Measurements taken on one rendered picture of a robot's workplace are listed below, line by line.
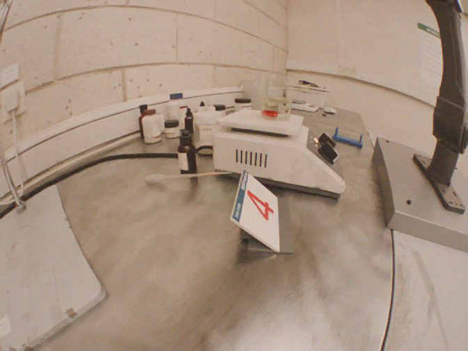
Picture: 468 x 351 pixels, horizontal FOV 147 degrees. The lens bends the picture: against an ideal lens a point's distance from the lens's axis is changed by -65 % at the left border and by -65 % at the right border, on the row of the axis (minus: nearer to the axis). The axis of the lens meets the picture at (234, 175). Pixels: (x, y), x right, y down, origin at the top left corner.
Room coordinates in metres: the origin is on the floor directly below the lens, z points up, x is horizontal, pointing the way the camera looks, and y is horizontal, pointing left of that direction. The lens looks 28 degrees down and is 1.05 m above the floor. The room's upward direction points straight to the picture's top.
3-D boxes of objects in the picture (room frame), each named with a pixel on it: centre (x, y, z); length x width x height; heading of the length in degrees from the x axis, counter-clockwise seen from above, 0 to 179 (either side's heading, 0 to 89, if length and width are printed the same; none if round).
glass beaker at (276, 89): (0.30, -0.07, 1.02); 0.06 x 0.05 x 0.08; 12
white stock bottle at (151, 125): (0.46, 0.21, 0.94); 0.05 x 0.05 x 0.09
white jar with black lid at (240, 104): (0.78, -0.03, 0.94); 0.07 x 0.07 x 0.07
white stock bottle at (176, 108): (0.59, 0.18, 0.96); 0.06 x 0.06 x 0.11
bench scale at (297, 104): (1.15, -0.37, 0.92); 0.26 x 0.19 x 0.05; 57
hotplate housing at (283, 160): (0.30, -0.07, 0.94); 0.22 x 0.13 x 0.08; 67
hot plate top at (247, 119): (0.31, -0.05, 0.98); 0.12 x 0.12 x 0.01; 67
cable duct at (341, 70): (1.20, -1.24, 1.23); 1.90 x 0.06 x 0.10; 56
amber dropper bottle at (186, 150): (0.29, 0.08, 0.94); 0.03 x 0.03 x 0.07
